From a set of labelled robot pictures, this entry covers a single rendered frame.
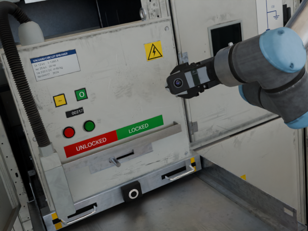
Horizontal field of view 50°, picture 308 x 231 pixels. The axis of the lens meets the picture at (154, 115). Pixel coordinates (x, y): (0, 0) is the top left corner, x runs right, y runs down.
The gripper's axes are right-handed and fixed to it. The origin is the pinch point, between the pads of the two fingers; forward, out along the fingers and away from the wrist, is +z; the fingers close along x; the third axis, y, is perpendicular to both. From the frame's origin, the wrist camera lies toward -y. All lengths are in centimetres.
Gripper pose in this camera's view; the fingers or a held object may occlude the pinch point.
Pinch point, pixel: (166, 87)
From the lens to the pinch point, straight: 91.0
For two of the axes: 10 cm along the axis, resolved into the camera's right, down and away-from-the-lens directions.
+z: -5.8, 1.2, 8.1
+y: 7.4, -3.3, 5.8
